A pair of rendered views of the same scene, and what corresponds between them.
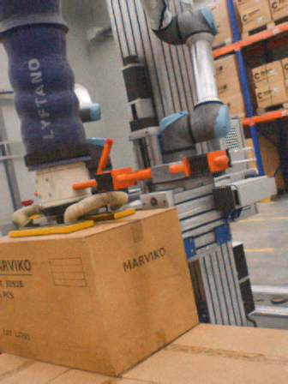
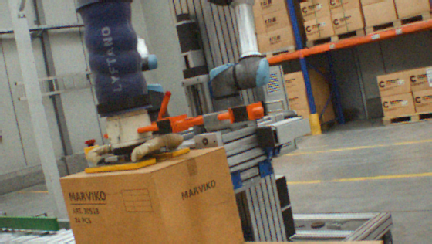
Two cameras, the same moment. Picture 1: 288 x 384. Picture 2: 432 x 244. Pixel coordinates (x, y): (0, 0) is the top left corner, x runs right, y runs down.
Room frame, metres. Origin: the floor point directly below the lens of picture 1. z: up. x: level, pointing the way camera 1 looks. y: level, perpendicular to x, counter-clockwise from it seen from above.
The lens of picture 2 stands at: (-0.45, 0.01, 1.16)
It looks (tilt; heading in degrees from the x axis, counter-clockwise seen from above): 3 degrees down; 358
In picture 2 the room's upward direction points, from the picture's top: 12 degrees counter-clockwise
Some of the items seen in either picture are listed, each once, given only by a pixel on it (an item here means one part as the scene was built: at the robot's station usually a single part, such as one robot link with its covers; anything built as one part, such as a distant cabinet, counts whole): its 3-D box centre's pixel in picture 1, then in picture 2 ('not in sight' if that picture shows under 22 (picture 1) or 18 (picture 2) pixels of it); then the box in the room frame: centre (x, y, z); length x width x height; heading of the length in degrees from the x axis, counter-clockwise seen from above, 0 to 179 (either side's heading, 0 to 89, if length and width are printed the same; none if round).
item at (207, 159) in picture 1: (205, 163); (245, 112); (1.25, -0.17, 1.07); 0.08 x 0.07 x 0.05; 46
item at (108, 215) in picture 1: (91, 213); (152, 152); (1.73, 0.19, 0.97); 0.34 x 0.10 x 0.05; 46
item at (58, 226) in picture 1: (48, 225); (117, 162); (1.60, 0.32, 0.97); 0.34 x 0.10 x 0.05; 46
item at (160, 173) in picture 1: (167, 171); (216, 119); (1.34, -0.08, 1.07); 0.07 x 0.07 x 0.04; 46
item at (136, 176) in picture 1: (129, 176); (184, 120); (1.62, 0.03, 1.07); 0.93 x 0.30 x 0.04; 46
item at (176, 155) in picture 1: (182, 160); (229, 105); (1.90, -0.17, 1.09); 0.15 x 0.15 x 0.10
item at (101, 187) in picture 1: (114, 179); (172, 124); (1.49, 0.08, 1.07); 0.10 x 0.08 x 0.06; 136
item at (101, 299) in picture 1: (85, 282); (149, 210); (1.66, 0.25, 0.74); 0.60 x 0.40 x 0.40; 47
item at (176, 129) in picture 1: (177, 130); (225, 79); (1.89, -0.18, 1.20); 0.13 x 0.12 x 0.14; 70
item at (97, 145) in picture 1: (94, 152); (151, 96); (2.25, 0.18, 1.20); 0.13 x 0.12 x 0.14; 97
